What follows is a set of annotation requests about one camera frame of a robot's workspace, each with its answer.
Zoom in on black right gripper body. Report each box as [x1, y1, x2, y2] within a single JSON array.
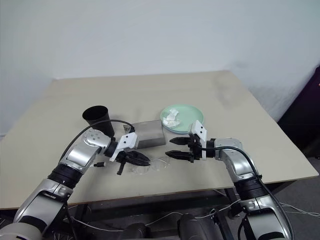
[[187, 133, 204, 164]]

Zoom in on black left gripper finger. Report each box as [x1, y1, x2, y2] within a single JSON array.
[[126, 157, 151, 167], [128, 151, 151, 161]]

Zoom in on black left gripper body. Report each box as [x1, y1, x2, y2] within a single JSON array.
[[115, 149, 137, 164]]

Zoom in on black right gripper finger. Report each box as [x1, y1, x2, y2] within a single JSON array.
[[169, 136, 191, 147], [165, 150, 195, 163]]

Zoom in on grey glasses case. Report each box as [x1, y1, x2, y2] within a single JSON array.
[[130, 119, 167, 151]]

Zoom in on black plastic cup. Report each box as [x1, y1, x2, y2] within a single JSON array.
[[82, 105, 116, 137]]

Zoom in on pale blue plate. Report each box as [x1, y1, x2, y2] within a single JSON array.
[[161, 124, 192, 136]]

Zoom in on crumpled white paper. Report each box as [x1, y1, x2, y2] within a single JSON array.
[[161, 108, 182, 127]]

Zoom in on mint green plate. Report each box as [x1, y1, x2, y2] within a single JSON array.
[[159, 103, 207, 134]]

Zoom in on dark rounded robot part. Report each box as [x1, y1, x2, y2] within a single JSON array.
[[176, 213, 227, 240]]

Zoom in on dark cabinet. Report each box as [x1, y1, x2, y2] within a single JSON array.
[[276, 64, 320, 159]]

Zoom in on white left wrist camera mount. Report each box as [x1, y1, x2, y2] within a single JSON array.
[[109, 132, 139, 162]]

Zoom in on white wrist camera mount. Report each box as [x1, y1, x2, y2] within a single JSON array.
[[190, 119, 209, 161], [109, 132, 139, 162]]

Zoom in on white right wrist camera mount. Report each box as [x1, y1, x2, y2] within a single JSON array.
[[190, 119, 209, 161]]

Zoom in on clear frame glasses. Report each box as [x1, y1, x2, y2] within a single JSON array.
[[126, 155, 172, 176]]

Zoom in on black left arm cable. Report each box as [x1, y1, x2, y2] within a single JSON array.
[[59, 119, 137, 166]]

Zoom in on black table frame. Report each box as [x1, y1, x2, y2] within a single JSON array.
[[63, 183, 242, 240]]

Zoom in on white floor wire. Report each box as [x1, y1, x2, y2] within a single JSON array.
[[272, 197, 320, 221]]

